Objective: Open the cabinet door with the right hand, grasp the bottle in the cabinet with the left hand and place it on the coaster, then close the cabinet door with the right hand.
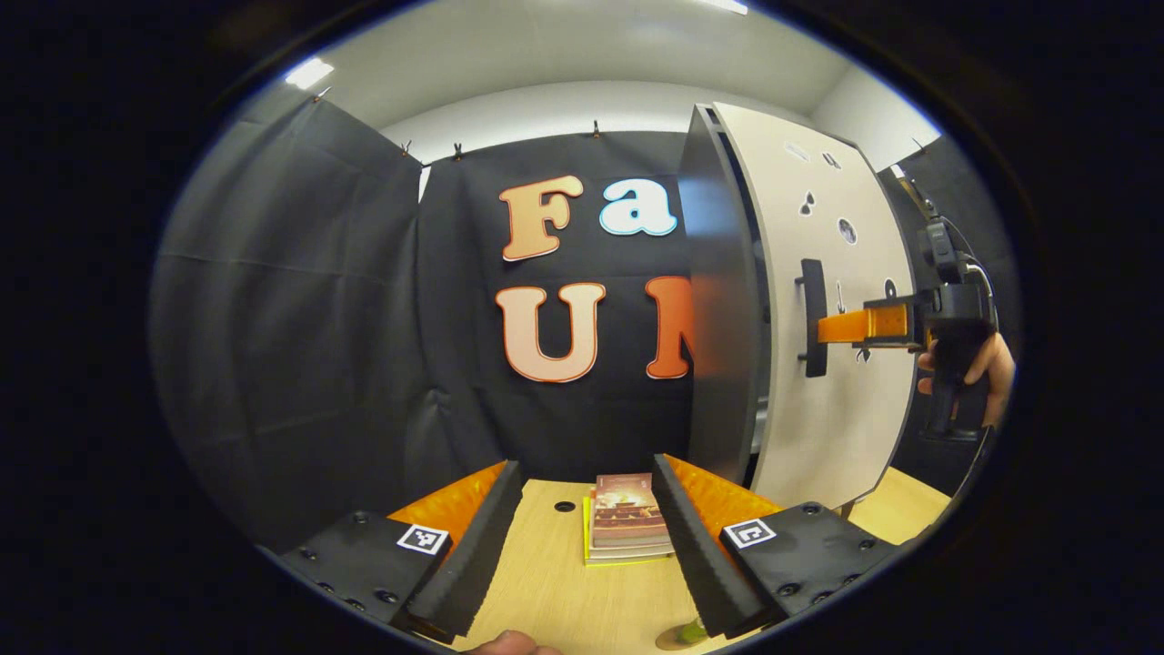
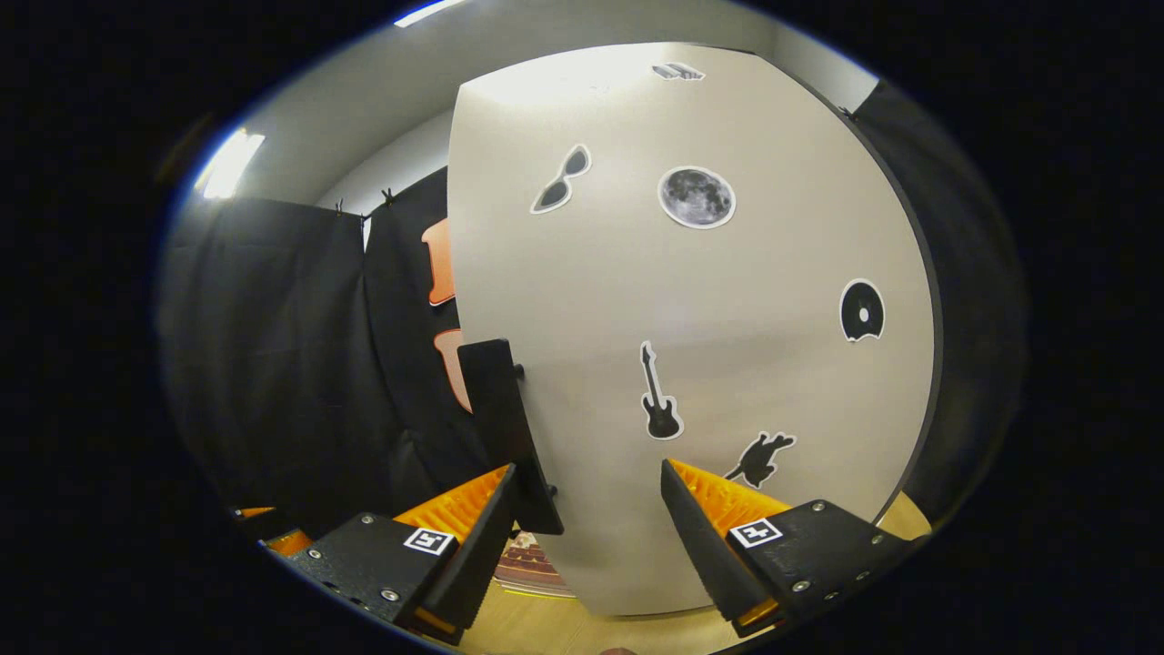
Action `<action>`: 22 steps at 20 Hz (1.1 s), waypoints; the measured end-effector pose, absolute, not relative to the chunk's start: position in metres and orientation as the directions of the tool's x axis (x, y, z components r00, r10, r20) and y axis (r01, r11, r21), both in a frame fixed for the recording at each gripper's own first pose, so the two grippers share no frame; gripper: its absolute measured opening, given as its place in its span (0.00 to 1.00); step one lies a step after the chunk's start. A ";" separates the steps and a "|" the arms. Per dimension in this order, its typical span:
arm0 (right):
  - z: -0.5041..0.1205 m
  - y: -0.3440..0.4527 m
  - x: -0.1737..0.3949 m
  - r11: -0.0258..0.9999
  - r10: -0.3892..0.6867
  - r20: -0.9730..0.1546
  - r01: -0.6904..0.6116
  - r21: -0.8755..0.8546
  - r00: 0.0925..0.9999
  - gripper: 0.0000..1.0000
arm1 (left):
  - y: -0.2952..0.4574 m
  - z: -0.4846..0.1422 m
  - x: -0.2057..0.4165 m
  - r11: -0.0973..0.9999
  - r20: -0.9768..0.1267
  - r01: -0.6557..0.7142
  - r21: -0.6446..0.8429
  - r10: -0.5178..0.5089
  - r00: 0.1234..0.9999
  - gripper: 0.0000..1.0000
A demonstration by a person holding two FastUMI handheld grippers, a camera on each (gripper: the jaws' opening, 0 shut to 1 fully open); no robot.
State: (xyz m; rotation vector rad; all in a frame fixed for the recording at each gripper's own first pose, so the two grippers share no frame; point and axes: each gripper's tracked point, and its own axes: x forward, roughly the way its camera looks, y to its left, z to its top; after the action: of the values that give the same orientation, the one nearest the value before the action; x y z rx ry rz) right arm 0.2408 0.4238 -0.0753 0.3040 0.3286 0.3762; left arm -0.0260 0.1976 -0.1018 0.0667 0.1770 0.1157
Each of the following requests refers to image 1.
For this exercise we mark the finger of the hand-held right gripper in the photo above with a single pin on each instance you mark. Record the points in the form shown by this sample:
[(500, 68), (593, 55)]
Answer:
[(850, 326)]

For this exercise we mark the long ceiling light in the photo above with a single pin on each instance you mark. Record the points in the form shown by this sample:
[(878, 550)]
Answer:
[(725, 5), (309, 73)]

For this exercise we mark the beige cabinet door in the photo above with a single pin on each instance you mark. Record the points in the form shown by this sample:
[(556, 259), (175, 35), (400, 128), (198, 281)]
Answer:
[(837, 437)]

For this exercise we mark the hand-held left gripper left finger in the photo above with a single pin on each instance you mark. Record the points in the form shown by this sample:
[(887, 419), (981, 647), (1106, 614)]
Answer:
[(482, 564)]

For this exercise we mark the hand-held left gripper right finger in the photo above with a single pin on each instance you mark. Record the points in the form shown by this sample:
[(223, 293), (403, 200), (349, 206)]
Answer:
[(696, 564)]

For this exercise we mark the black backdrop cloth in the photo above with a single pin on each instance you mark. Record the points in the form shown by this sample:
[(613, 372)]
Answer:
[(318, 318)]

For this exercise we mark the yellow thin book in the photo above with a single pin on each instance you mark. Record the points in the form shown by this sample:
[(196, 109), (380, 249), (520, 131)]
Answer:
[(587, 546)]

